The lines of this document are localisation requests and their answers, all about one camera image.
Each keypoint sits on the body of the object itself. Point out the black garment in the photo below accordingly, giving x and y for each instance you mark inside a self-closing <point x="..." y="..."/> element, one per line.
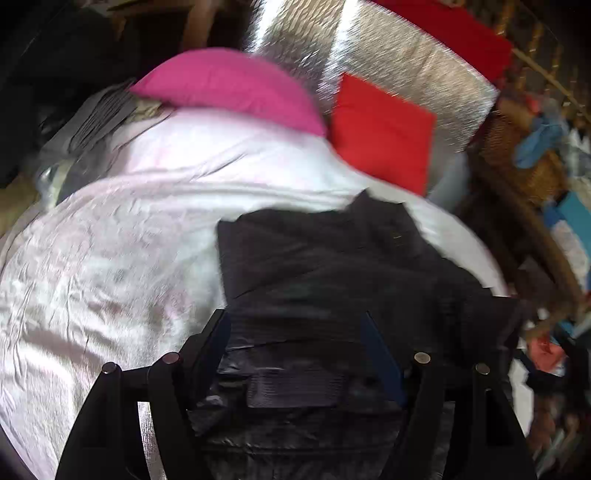
<point x="323" y="277"/>

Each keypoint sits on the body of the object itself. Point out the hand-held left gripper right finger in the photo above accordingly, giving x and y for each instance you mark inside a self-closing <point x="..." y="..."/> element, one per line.
<point x="382" y="353"/>

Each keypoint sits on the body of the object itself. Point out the blue cloth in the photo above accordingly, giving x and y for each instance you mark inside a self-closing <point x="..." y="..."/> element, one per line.
<point x="540" y="138"/>

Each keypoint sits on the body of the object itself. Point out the wicker basket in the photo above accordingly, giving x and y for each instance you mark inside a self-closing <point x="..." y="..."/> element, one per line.
<point x="531" y="177"/>

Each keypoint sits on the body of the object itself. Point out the red cushion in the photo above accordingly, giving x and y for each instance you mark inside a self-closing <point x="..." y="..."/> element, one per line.
<point x="383" y="134"/>

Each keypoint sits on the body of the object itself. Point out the wooden chair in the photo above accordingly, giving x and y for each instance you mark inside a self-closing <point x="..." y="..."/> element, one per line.
<point x="554" y="60"/>

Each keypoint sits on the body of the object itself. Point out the white bed sheet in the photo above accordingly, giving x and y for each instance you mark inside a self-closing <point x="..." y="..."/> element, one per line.
<point x="138" y="230"/>

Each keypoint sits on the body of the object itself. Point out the grey folded cloth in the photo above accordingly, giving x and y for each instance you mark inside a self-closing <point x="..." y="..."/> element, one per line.
<point x="97" y="115"/>

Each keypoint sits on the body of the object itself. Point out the black bag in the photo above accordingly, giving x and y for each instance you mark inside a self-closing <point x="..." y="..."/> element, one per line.
<point x="46" y="69"/>

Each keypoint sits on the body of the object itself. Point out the pink pillow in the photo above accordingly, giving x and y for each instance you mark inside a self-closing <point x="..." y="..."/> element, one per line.
<point x="231" y="87"/>

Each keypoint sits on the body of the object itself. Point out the teal box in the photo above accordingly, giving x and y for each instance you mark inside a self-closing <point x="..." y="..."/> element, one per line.
<point x="570" y="217"/>

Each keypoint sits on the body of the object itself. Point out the red cloth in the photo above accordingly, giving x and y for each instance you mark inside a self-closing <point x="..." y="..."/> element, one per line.
<point x="461" y="32"/>

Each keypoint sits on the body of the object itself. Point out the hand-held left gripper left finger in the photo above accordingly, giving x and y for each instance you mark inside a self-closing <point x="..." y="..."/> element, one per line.
<point x="216" y="333"/>

